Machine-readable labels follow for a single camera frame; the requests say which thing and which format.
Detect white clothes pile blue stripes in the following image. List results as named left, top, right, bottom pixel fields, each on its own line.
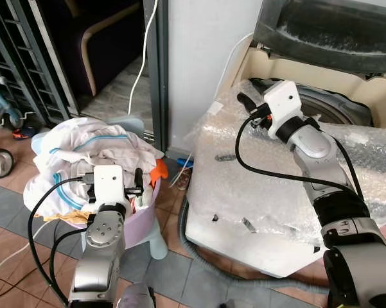
left=24, top=117, right=164, bottom=219

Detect grey washing machine lid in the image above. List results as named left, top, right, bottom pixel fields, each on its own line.
left=252, top=0, right=386, bottom=76

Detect cream top-loading washing machine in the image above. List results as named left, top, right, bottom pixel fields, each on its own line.
left=183, top=35, right=386, bottom=278

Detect colourful patterned cloth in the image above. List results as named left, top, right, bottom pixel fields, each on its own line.
left=130, top=192, right=148, bottom=212

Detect orange cloth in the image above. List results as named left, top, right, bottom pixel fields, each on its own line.
left=148, top=158, right=169, bottom=187

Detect lilac plastic laundry basket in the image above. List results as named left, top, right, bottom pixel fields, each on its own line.
left=51, top=176, right=162, bottom=251

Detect light blue plastic stool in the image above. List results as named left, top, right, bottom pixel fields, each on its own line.
left=82, top=115, right=171, bottom=261

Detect grey washer tub rim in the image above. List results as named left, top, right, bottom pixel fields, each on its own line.
left=250, top=78, right=373, bottom=128

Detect clear bubble wrap sheet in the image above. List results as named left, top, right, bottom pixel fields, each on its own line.
left=186, top=98, right=386, bottom=251

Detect grey robot leg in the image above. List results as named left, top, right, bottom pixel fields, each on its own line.
left=118, top=282, right=156, bottom=308

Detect dark armchair with wooden arm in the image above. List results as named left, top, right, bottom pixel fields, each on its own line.
left=51, top=0, right=145, bottom=97

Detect black white toy wheel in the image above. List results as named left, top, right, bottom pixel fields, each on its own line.
left=0, top=149, right=15, bottom=179

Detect light blue child tricycle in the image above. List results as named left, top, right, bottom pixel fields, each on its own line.
left=0, top=76, right=26, bottom=139

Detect grey metal sliding gate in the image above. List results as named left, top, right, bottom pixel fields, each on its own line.
left=0, top=0, right=76, bottom=126

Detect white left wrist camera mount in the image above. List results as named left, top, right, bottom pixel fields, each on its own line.
left=93, top=165, right=125, bottom=205

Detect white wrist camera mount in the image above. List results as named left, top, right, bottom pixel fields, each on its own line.
left=262, top=80, right=303, bottom=139
left=93, top=165, right=125, bottom=205

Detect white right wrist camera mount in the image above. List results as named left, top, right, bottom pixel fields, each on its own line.
left=262, top=80, right=303, bottom=139

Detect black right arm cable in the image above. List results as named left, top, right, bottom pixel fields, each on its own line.
left=234, top=112, right=367, bottom=203

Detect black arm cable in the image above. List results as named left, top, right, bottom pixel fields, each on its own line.
left=234, top=112, right=367, bottom=203
left=27, top=175, right=97, bottom=306

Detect dark grey door frame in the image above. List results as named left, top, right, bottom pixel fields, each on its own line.
left=143, top=0, right=170, bottom=153

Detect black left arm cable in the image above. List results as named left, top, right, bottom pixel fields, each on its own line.
left=27, top=175, right=97, bottom=306

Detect white hanging cable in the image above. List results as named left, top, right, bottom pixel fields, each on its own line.
left=127, top=0, right=160, bottom=116

